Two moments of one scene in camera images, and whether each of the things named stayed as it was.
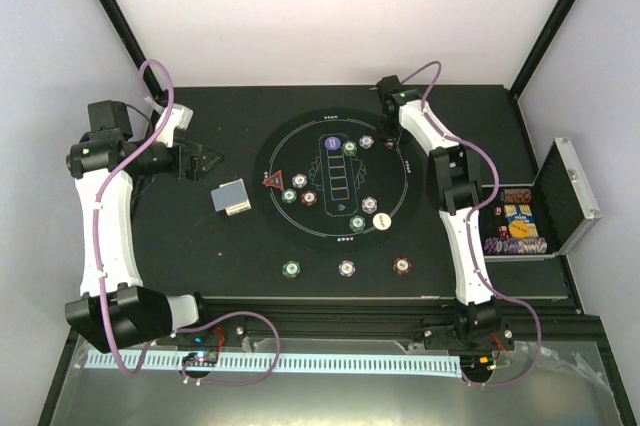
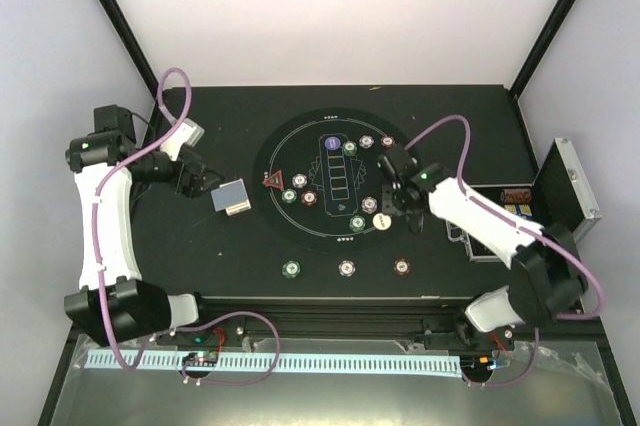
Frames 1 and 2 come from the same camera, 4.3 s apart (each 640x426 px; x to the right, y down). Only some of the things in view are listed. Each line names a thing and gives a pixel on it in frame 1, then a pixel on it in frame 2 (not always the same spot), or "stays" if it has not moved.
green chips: (350, 148) stays
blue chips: (366, 141) stays
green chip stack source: (291, 268) stays
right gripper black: (382, 134) -> (387, 203)
